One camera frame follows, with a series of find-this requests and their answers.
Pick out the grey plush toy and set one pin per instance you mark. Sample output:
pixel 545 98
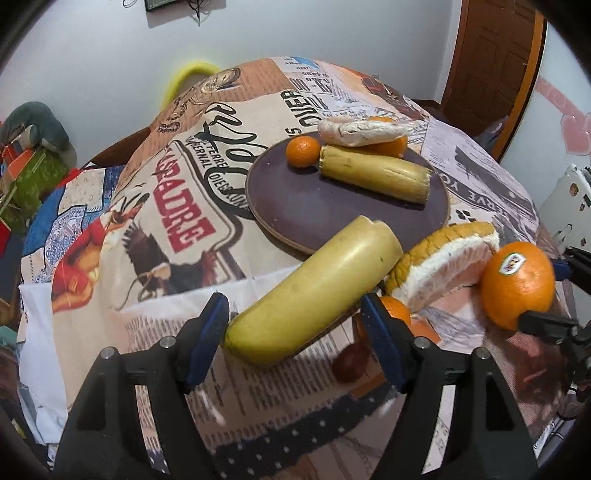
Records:
pixel 33 125

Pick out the small wall monitor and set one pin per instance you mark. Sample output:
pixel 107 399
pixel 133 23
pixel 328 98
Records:
pixel 153 5

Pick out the blue patchwork quilt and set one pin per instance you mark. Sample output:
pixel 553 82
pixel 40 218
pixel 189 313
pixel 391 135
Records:
pixel 63 216

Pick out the small mandarin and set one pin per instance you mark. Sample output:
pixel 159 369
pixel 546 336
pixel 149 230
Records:
pixel 303 151

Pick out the large orange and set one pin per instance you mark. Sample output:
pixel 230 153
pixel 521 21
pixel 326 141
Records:
pixel 390 143

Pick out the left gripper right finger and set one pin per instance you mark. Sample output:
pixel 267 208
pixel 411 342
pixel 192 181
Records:
pixel 488 438

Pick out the dark purple plate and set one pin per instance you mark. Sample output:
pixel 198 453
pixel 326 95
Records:
pixel 303 210

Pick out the printed newspaper pattern tablecloth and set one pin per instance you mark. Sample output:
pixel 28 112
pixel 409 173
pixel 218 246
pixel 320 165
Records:
pixel 178 228

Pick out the green patterned storage box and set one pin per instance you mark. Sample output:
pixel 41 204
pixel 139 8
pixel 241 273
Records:
pixel 26 183

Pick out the dark red date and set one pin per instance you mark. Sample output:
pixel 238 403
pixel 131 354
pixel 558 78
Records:
pixel 351 363

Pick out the cut sugarcane piece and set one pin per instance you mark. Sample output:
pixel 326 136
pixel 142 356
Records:
pixel 391 176

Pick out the white plastic rack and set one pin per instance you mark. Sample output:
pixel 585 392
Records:
pixel 566 212

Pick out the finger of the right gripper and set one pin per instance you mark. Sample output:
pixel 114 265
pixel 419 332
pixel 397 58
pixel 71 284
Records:
pixel 573 264
pixel 552 328

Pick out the pomelo wedge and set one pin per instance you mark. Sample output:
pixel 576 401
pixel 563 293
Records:
pixel 451 258

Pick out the brown wooden door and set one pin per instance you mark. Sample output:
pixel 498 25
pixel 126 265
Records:
pixel 497 55

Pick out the yellow foam chair back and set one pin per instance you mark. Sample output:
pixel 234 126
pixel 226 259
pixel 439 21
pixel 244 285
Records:
pixel 194 68

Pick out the long yellow sugarcane piece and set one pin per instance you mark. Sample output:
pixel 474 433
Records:
pixel 300 308

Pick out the orange with sticker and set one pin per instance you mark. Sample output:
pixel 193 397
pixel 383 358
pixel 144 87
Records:
pixel 518 278

